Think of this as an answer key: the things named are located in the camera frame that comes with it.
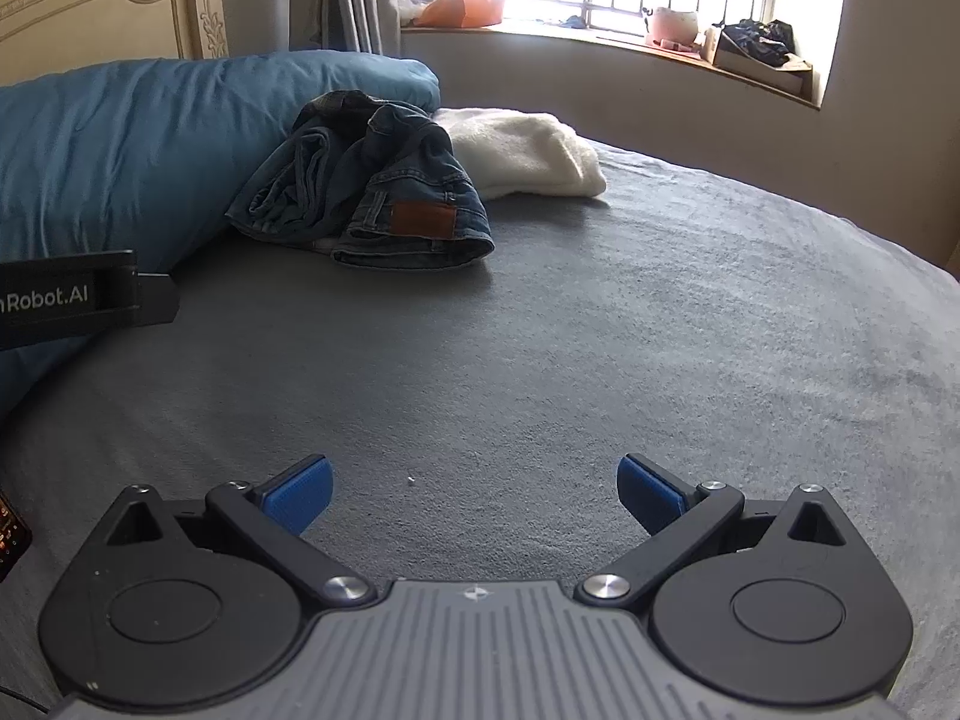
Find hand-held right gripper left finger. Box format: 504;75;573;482
105;454;380;608

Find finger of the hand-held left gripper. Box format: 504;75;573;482
135;274;182;329

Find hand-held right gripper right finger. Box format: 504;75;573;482
576;454;852;608

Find blue jeans with leather patch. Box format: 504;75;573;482
330;101;496;271

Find teal blue pillow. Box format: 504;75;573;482
0;51;442;421

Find cream carved headboard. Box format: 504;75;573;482
0;0;230;87

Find cream fluffy sweater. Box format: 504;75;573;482
431;106;608;202

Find orange bag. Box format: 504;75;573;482
412;0;509;29

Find cardboard box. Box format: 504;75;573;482
709;26;815;100

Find pink pot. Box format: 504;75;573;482
643;6;702;50

